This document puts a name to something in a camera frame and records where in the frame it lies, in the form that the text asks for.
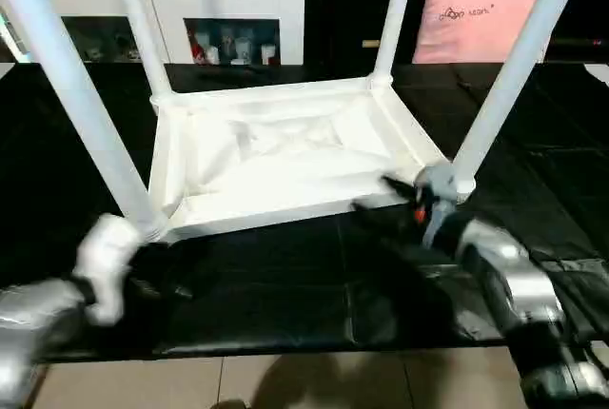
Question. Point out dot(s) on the light blue pole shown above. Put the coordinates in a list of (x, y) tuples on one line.
[(8, 36)]

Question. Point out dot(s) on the pink printed pillow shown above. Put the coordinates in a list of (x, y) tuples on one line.
[(476, 27)]

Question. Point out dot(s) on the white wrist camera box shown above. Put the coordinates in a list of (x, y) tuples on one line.
[(109, 266), (438, 181)]

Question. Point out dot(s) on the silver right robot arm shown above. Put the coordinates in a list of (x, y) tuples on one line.
[(523, 295)]

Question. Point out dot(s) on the black work mat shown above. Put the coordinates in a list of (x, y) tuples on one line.
[(285, 285)]

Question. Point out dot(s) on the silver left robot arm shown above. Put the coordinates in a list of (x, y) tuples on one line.
[(29, 333)]

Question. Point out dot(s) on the black sofa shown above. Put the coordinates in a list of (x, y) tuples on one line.
[(343, 0)]

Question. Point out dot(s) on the small yellow label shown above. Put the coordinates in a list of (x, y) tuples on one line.
[(371, 44)]

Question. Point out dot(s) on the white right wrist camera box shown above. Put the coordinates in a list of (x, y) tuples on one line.
[(438, 181)]

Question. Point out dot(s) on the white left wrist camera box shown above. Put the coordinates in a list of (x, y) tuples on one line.
[(109, 266)]

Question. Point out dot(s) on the white glass-door cabinet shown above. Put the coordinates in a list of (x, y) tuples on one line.
[(228, 0)]

